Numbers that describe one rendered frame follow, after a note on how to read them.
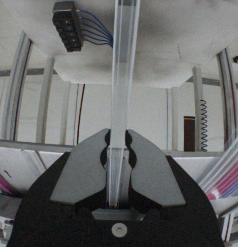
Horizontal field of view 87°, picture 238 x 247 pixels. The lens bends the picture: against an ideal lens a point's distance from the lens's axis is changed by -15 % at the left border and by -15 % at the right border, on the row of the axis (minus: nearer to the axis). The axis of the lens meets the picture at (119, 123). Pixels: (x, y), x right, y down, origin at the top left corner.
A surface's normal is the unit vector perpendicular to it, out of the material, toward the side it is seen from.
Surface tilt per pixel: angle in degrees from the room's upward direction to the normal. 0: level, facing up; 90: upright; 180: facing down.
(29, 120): 90
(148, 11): 0
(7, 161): 43
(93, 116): 90
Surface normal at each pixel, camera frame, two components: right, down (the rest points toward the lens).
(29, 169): 0.00, 0.65
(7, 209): 0.05, -0.76
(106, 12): -0.04, 0.99
